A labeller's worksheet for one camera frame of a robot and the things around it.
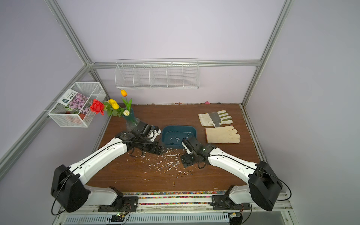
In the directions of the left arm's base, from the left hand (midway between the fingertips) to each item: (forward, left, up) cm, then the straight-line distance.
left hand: (159, 150), depth 79 cm
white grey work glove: (+31, -41, -14) cm, 53 cm away
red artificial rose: (+15, +28, +22) cm, 39 cm away
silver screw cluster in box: (+15, -10, -14) cm, 23 cm away
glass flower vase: (+26, +22, -5) cm, 34 cm away
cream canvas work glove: (+15, -45, -12) cm, 49 cm away
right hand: (-3, -15, -7) cm, 17 cm away
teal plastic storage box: (+17, -6, -13) cm, 22 cm away
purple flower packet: (+21, +42, +21) cm, 52 cm away
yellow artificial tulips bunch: (+22, +26, +15) cm, 37 cm away
